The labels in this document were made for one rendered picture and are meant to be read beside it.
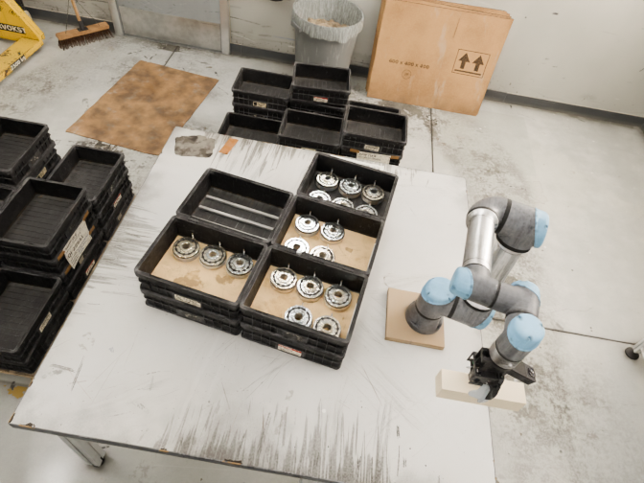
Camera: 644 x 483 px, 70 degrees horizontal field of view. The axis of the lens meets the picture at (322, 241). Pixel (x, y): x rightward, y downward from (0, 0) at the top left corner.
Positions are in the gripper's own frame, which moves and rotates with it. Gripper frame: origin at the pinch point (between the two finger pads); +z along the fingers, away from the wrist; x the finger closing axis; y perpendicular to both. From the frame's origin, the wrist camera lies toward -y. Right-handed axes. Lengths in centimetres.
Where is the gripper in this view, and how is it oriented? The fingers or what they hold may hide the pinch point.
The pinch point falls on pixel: (480, 388)
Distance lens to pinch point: 146.4
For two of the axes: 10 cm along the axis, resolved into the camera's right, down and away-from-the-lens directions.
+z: -1.1, 6.3, 7.7
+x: -1.4, 7.6, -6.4
